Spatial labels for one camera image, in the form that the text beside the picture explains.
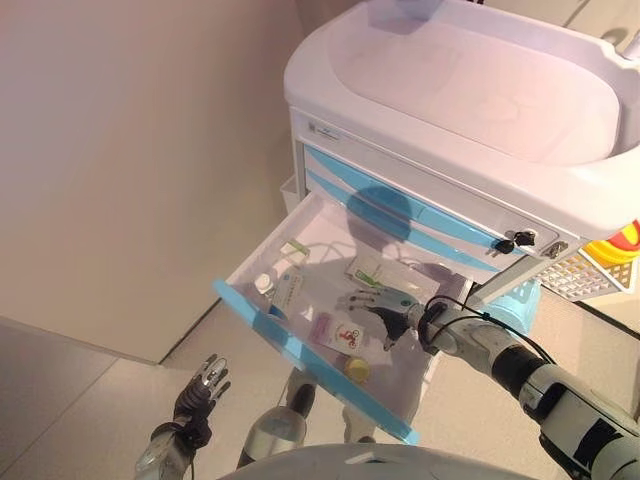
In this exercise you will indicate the silver right robot leg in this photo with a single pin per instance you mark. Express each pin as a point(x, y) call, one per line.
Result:
point(357, 425)

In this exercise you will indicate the white drawer with blue front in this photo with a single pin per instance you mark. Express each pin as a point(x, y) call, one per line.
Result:
point(300, 350)

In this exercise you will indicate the clear capsule bottle yellow cap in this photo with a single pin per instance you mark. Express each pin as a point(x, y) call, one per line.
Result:
point(357, 370)

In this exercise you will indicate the light blue plastic bin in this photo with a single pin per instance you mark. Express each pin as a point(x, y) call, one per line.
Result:
point(515, 310)

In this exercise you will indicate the white medical cart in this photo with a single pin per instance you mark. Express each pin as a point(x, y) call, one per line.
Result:
point(475, 100)

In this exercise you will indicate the grey robot torso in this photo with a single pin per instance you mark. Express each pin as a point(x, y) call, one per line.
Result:
point(350, 465)

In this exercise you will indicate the small white round bottle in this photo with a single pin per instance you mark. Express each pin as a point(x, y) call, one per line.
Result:
point(265, 284)

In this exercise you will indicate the white printed medicine bag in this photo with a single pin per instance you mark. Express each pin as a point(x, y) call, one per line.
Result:
point(295, 295)

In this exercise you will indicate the small white green medicine box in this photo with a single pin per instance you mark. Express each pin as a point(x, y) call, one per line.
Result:
point(294, 249)

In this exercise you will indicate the black cart keys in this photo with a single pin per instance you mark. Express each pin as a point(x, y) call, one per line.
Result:
point(515, 242)

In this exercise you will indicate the pink white medicine box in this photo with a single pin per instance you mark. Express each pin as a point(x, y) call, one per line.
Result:
point(335, 332)

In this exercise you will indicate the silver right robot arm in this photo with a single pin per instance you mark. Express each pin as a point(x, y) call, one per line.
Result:
point(525, 370)

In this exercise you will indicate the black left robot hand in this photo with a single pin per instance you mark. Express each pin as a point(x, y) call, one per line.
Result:
point(197, 400)

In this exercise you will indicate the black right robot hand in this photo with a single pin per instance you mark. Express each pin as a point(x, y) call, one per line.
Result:
point(397, 307)

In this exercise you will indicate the large white green medicine box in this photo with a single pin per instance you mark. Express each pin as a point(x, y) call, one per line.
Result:
point(370, 267)

